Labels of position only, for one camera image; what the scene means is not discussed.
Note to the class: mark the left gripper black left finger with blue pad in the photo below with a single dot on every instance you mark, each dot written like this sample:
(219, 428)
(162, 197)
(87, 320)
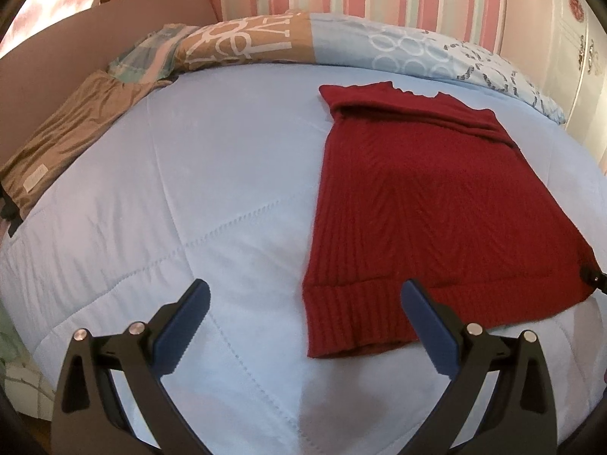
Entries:
(89, 417)

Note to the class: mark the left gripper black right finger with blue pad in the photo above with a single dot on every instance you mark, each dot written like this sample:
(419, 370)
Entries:
(499, 399)

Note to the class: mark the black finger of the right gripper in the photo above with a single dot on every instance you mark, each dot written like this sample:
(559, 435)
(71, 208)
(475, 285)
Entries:
(598, 280)

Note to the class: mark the red knit sweater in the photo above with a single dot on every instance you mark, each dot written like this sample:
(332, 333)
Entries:
(427, 188)

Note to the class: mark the white decorated wardrobe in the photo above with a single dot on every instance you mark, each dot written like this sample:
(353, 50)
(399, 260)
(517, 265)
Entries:
(561, 46)

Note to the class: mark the light blue quilted bedspread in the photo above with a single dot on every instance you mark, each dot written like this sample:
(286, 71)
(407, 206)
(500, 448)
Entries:
(216, 177)

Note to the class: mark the brown folded garment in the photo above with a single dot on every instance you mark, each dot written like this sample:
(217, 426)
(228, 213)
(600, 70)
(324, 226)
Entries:
(80, 122)

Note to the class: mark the brown padded headboard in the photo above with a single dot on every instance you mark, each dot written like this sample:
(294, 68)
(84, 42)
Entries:
(39, 74)

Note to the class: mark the pastel plaid folded cloth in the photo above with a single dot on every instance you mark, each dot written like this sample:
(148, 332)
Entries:
(152, 58)

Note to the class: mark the patterned brown blue pillow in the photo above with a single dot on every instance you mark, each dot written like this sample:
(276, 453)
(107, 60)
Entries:
(336, 40)

